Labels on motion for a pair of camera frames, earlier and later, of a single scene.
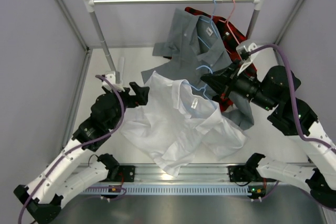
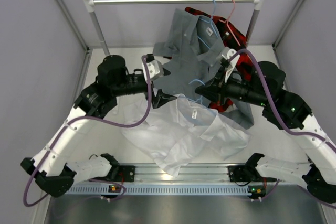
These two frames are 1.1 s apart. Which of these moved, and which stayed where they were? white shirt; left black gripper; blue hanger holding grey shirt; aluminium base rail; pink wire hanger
Moved: left black gripper; white shirt
Stayed: aluminium base rail; blue hanger holding grey shirt; pink wire hanger
